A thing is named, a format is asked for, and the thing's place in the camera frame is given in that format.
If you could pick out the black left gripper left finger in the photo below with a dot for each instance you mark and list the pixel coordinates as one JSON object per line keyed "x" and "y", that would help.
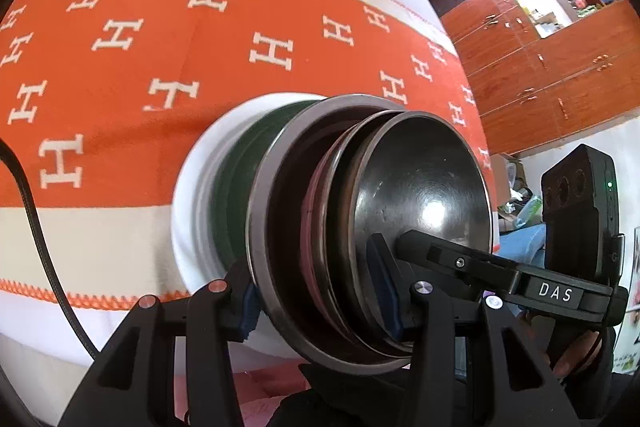
{"x": 131, "y": 381}

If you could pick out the white ceramic plate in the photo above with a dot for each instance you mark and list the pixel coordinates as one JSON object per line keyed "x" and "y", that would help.
{"x": 191, "y": 235}

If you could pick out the green ceramic plate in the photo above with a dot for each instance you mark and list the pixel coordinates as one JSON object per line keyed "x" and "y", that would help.
{"x": 235, "y": 177}

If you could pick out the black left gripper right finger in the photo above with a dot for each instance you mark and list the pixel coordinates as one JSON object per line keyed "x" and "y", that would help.
{"x": 507, "y": 381}

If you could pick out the large steel bowl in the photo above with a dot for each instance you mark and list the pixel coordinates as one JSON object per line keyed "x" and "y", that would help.
{"x": 272, "y": 234}

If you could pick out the cardboard box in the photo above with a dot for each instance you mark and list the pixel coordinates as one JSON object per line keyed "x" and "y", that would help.
{"x": 509, "y": 175}

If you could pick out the medium steel bowl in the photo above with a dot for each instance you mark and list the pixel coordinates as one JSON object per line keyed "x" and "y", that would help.
{"x": 324, "y": 258}

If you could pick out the small steel bowl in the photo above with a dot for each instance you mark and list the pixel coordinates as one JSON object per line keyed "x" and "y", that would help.
{"x": 404, "y": 171}

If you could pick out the person's right hand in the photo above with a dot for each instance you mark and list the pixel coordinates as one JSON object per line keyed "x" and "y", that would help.
{"x": 577, "y": 356}

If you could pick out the wooden cabinet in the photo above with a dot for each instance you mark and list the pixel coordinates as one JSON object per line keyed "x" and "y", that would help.
{"x": 543, "y": 70}

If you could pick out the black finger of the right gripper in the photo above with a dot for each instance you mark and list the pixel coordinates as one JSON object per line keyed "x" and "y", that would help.
{"x": 466, "y": 273}

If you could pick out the orange H pattern blanket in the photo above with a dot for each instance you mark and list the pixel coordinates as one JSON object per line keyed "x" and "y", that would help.
{"x": 102, "y": 99}

